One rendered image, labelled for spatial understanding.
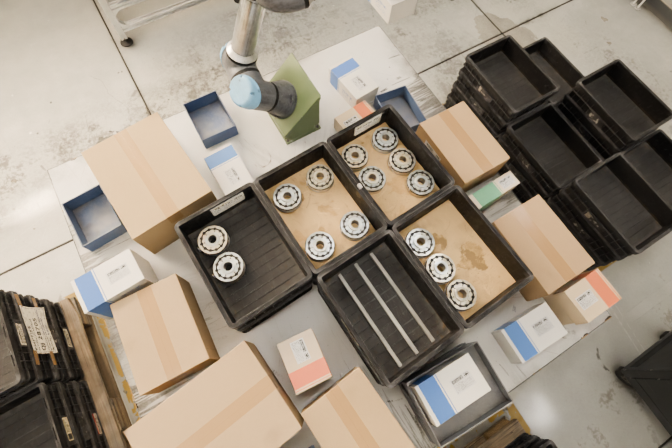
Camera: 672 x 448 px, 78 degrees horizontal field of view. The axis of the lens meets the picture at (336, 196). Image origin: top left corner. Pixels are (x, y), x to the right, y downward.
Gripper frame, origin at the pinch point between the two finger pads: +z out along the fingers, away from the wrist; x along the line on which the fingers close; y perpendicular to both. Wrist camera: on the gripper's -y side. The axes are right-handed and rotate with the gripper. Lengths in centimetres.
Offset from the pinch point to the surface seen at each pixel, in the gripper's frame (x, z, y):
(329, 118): -34, 41, 16
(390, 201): -37, 28, 65
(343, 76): -21.2, 32.3, 5.7
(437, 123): -3, 25, 48
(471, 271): -27, 28, 101
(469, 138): 4, 25, 59
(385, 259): -51, 28, 83
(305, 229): -70, 28, 59
